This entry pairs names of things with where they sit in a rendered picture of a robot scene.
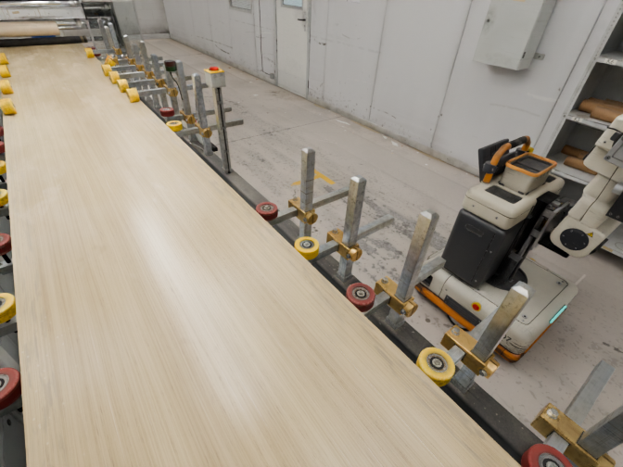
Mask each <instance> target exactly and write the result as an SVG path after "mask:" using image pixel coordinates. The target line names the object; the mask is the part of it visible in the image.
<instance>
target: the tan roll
mask: <svg viewBox="0 0 623 467"><path fill-rule="evenodd" d="M84 29H88V27H87V25H75V26H57V24H56V22H55V21H17V22H0V38H2V37H24V36H46V35H60V32H59V30H84Z"/></svg>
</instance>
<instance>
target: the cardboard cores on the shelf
mask: <svg viewBox="0 0 623 467"><path fill-rule="evenodd" d="M578 110H579V111H583V112H587V113H590V114H591V115H590V118H594V119H597V120H602V121H606V122H610V123H612V122H613V121H614V120H615V119H616V117H618V116H620V115H622V114H623V102H619V101H616V100H611V99H607V98H606V99H605V100H602V99H597V98H593V97H590V98H589V99H584V100H583V101H582V102H581V104H580V105H579V107H578ZM561 153H563V154H566V155H568V156H567V158H566V159H565V161H564V164H565V165H567V166H569V167H572V168H575V169H578V170H582V171H585V172H588V173H590V174H593V175H597V172H595V171H593V170H590V169H589V168H587V167H586V166H585V165H584V164H583V161H584V160H583V158H584V157H585V156H586V155H587V154H589V152H587V151H584V150H581V149H578V148H576V147H574V146H571V145H565V146H564V147H563V149H562V151H561Z"/></svg>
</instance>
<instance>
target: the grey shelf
mask: <svg viewBox="0 0 623 467"><path fill-rule="evenodd" d="M622 51H623V0H621V1H620V3H619V5H618V7H617V10H616V12H615V14H614V16H613V17H612V19H611V21H610V22H609V24H608V26H607V28H606V30H605V32H604V35H603V37H602V39H601V41H600V43H599V44H598V46H597V48H596V49H595V51H594V53H593V55H592V57H591V60H590V62H589V64H588V66H587V68H586V69H585V71H584V73H583V75H582V77H581V78H580V80H579V82H578V85H577V87H576V89H575V91H574V93H573V94H572V96H571V98H570V100H569V102H568V104H567V106H566V108H565V110H564V112H563V114H562V116H561V118H560V120H559V121H558V123H557V125H556V127H555V129H554V131H553V134H552V135H551V137H550V139H549V141H548V143H547V145H546V146H545V148H544V150H543V152H542V154H541V157H544V158H548V159H550V160H553V161H555V162H557V165H556V167H555V168H553V170H552V171H551V174H553V175H555V176H558V177H560V178H562V179H564V181H565V184H564V186H563V188H562V189H561V191H560V193H559V194H558V195H559V196H560V197H558V198H557V199H560V198H562V197H567V198H569V199H572V200H574V201H577V202H578V201H579V200H580V199H581V198H582V194H584V193H583V190H584V188H585V187H586V186H587V185H588V184H589V183H590V181H591V180H592V179H593V178H594V177H595V176H596V175H593V174H590V173H588V172H585V171H582V170H578V169H575V168H572V167H569V166H567V165H565V164H564V161H565V159H566V158H567V156H568V155H566V154H563V153H561V151H562V149H563V147H564V146H565V145H571V146H574V147H576V148H578V149H581V150H584V151H587V152H590V151H591V150H592V149H593V147H594V145H595V143H596V142H597V141H598V140H599V138H600V137H601V136H602V135H603V133H604V132H605V131H606V130H607V128H606V127H607V126H609V125H611V123H610V122H606V121H602V120H597V119H594V118H590V115H591V114H590V113H587V112H583V111H579V110H578V109H579V105H580V104H581V102H582V101H583V100H584V99H589V98H590V97H593V98H596V96H597V95H598V96H597V99H602V100H605V99H606V98H607V99H611V100H616V101H619V102H623V52H622ZM613 67H614V68H613ZM612 69H613V70H612ZM611 70H612V71H611ZM610 72H611V73H610ZM609 73H610V75H609ZM608 75H609V77H608ZM607 77H608V79H607ZM605 81H606V82H605ZM604 82H605V83H604ZM603 85H604V86H603ZM602 87H603V88H602ZM601 88H602V90H601ZM600 90H601V92H600ZM599 92H600V93H599ZM581 123H582V124H581ZM580 125H581V126H580ZM579 126H580V128H579ZM576 133H577V134H576ZM575 134H576V136H575ZM574 136H575V137H574ZM573 138H574V139H573ZM572 140H573V141H572ZM571 141H572V143H571ZM570 143H571V144H570ZM606 238H607V239H608V241H607V242H606V243H605V244H604V245H603V246H602V248H603V249H605V250H607V251H609V252H611V253H613V254H615V255H617V256H619V257H621V258H623V222H621V224H620V225H619V226H617V227H616V229H615V230H614V231H613V232H612V233H610V234H609V235H608V236H607V237H606Z"/></svg>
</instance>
